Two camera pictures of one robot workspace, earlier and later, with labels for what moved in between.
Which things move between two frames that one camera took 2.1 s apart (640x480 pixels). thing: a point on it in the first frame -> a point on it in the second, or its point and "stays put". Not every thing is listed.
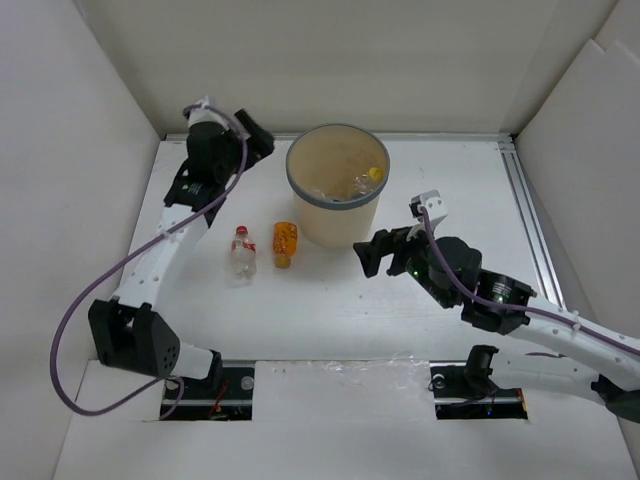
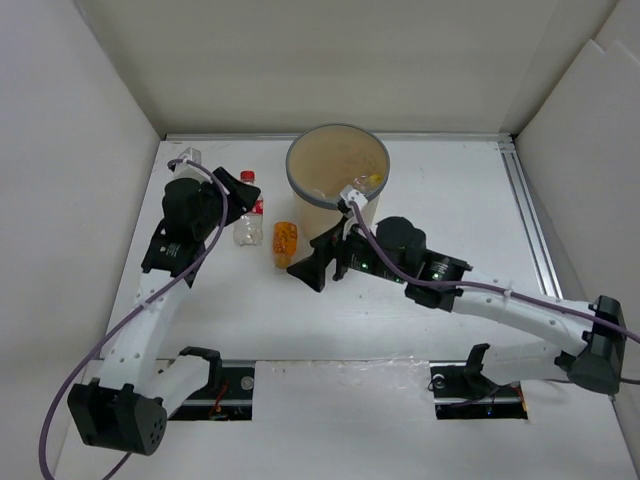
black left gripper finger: [260, 142] -> [242, 196]
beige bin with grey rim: [337, 174] stays put
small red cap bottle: [243, 258] -> [248, 228]
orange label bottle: [284, 243] stays put
